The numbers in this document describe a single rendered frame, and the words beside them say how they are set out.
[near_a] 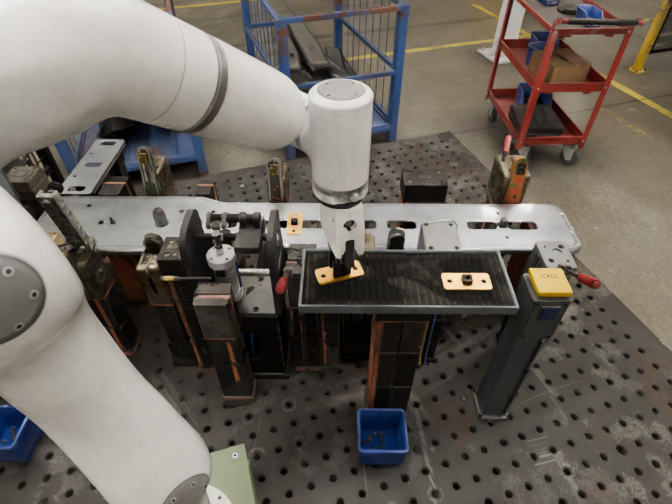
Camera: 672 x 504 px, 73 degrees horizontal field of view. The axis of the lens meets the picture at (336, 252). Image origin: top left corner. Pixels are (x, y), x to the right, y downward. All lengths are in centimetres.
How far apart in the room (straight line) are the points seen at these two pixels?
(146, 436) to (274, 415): 65
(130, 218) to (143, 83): 93
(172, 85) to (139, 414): 34
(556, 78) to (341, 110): 267
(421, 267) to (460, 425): 49
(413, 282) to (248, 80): 49
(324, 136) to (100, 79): 32
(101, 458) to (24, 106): 35
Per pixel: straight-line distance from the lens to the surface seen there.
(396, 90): 320
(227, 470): 105
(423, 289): 81
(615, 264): 288
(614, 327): 154
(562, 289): 89
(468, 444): 119
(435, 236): 99
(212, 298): 93
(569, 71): 322
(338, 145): 61
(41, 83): 36
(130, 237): 124
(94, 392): 50
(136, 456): 58
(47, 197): 107
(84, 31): 36
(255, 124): 46
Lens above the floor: 176
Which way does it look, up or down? 44 degrees down
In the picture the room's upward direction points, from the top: straight up
